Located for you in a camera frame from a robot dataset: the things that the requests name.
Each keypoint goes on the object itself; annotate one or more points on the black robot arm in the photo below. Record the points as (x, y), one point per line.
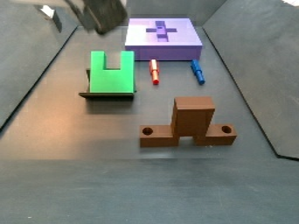
(100, 15)

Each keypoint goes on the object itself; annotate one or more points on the red peg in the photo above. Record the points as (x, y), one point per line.
(154, 71)

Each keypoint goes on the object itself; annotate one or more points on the green U-shaped block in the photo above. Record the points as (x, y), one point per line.
(99, 60)

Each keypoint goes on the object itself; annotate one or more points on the blue peg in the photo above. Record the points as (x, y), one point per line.
(196, 71)

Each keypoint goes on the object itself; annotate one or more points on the black angled fixture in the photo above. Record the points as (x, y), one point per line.
(107, 95)

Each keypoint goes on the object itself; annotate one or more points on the brown T-shaped block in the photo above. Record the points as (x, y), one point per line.
(191, 122)

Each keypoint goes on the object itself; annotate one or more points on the purple board with cross slot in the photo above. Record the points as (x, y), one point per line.
(163, 39)

